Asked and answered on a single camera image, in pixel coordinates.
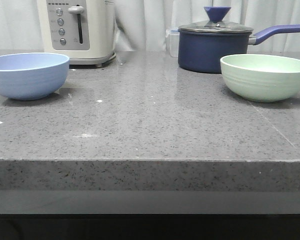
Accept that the green bowl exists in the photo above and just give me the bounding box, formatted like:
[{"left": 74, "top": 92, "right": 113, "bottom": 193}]
[{"left": 220, "top": 54, "right": 300, "bottom": 103}]

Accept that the blue bowl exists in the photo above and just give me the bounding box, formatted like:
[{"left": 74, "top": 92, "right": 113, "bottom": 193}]
[{"left": 0, "top": 52, "right": 70, "bottom": 101}]

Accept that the clear plastic container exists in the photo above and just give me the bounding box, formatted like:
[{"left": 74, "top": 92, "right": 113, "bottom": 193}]
[{"left": 165, "top": 27, "right": 180, "bottom": 58}]

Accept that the dark blue saucepan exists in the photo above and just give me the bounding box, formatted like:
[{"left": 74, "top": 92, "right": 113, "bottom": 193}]
[{"left": 178, "top": 24, "right": 300, "bottom": 74}]

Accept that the white curtain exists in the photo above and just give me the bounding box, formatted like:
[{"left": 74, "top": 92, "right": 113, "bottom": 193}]
[{"left": 0, "top": 0, "right": 300, "bottom": 51}]

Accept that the cream toaster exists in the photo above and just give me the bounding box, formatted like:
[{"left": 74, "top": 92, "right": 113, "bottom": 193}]
[{"left": 36, "top": 0, "right": 116, "bottom": 68}]

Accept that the glass pot lid blue knob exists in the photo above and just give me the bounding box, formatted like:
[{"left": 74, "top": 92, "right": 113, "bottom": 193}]
[{"left": 178, "top": 6, "right": 253, "bottom": 34}]

